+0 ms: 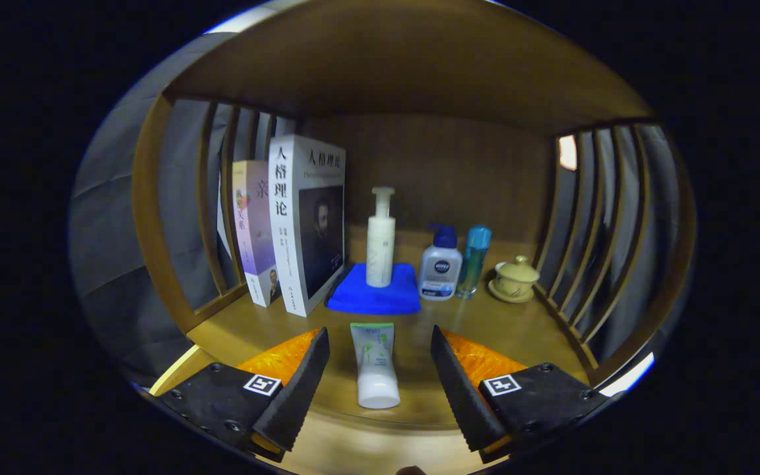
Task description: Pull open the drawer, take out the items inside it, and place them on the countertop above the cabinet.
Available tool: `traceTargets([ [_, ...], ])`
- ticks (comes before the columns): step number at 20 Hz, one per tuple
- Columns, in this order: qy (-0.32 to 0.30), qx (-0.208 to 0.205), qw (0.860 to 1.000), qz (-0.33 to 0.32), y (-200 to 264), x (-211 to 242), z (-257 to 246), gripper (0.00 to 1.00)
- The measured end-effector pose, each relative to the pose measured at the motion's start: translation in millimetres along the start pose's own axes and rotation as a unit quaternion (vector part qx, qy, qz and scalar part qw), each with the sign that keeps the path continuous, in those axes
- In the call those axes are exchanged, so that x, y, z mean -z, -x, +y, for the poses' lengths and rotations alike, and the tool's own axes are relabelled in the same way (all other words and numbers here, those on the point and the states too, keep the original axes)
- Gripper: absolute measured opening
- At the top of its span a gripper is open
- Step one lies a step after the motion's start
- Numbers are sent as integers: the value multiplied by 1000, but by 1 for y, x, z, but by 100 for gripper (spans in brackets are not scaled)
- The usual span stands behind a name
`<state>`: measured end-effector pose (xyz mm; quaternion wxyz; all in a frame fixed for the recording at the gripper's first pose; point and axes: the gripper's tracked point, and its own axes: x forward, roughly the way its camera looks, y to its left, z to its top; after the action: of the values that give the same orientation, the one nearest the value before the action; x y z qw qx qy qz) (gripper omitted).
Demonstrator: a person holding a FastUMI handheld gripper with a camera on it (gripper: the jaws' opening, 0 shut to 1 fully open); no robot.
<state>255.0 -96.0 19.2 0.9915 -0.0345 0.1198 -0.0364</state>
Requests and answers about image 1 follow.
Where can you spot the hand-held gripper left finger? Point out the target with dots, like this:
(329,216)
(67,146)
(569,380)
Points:
(294,396)

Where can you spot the wooden countertop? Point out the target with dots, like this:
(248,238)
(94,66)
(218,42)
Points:
(525,330)

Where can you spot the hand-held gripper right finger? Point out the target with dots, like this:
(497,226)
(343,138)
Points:
(462,396)

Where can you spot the thick white book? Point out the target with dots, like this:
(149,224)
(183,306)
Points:
(287,224)

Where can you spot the white bottle blue pump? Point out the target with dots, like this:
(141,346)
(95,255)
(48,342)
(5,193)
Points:
(439,270)

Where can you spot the blue folded cloth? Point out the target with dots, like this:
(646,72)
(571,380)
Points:
(367,300)

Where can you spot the purple paperback book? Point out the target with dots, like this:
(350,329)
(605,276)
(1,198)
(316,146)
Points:
(254,224)

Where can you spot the teal slim bottle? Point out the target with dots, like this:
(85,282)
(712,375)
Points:
(472,264)

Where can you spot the white green squeeze tube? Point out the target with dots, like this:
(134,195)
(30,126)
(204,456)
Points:
(375,369)

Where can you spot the brown wooden cabinet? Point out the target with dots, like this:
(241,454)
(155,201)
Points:
(419,59)

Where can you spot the yellow lidded ceramic teacup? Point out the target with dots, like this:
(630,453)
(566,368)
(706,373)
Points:
(515,277)

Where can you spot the cream pump bottle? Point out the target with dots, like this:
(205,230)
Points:
(380,251)

